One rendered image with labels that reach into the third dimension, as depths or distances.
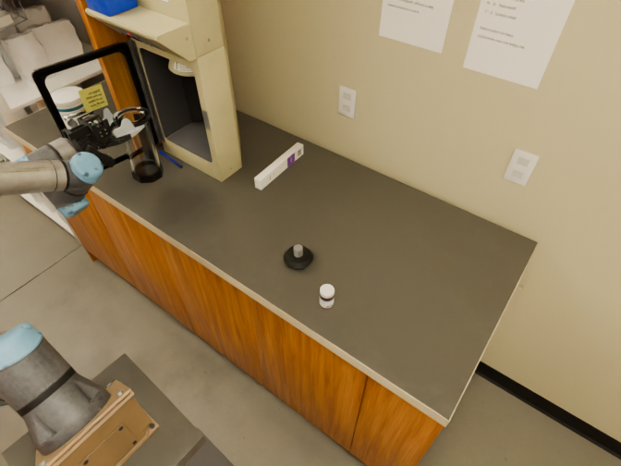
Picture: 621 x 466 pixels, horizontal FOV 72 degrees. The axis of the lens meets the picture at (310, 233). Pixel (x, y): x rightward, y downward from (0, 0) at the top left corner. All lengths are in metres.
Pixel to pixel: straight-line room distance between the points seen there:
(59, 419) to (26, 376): 0.10
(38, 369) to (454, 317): 1.00
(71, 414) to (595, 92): 1.38
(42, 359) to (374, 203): 1.07
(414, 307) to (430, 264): 0.17
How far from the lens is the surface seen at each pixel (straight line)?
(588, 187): 1.45
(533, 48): 1.31
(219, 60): 1.44
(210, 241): 1.42
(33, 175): 1.15
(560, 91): 1.34
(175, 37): 1.31
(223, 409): 2.14
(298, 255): 1.29
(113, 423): 1.01
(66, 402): 0.99
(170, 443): 1.13
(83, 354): 2.48
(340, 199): 1.53
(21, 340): 0.99
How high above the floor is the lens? 1.98
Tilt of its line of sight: 48 degrees down
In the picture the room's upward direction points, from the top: straight up
